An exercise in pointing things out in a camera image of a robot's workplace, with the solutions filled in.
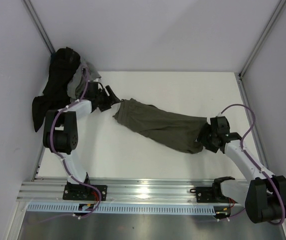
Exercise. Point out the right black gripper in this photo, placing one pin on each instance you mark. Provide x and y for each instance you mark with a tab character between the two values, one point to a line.
206	129

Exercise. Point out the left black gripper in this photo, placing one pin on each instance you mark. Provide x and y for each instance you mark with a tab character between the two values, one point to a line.
113	98

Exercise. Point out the olive green shorts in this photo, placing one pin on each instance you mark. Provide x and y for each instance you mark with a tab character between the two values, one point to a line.
175	131

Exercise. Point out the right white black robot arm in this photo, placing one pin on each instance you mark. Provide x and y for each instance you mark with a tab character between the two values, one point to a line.
264	196

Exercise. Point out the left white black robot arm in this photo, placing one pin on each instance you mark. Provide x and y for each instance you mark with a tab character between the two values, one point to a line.
60	134

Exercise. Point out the grey shorts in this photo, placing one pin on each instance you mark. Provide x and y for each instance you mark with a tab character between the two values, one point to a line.
76	85

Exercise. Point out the black shorts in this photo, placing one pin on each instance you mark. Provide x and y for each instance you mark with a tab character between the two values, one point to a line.
63	65

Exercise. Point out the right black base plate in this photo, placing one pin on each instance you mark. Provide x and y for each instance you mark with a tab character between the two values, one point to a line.
208	193

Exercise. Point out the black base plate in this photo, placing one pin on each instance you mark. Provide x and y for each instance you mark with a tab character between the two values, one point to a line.
208	193
79	192

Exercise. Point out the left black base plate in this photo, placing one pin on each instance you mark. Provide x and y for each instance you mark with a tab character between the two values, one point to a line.
79	192

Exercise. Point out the white slotted cable duct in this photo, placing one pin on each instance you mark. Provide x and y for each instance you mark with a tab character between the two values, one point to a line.
118	208

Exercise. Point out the aluminium mounting rail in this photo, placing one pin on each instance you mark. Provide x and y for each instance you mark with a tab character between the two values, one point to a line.
119	191

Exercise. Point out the left aluminium frame post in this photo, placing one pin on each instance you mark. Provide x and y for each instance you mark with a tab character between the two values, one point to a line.
36	20

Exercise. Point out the aluminium frame post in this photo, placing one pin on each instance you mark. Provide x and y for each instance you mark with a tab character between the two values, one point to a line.
267	30
36	20

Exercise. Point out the right aluminium frame post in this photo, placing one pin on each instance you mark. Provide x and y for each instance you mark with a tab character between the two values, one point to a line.
267	30

